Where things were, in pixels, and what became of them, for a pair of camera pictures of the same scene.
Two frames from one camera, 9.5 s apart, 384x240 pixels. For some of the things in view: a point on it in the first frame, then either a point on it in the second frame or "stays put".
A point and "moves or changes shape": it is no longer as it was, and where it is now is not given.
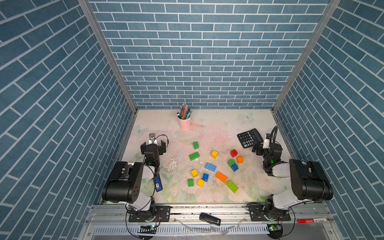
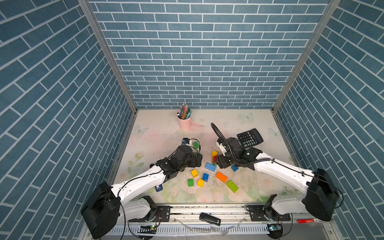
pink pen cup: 185,124 stays put
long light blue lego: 210,167 stays put
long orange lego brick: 221,177 stays put
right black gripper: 260,149 to 220,162
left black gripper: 161,149 to 199,161
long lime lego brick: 232,186 stays put
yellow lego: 214,154 stays put
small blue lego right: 234,167 stays put
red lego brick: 233,153 moves or changes shape
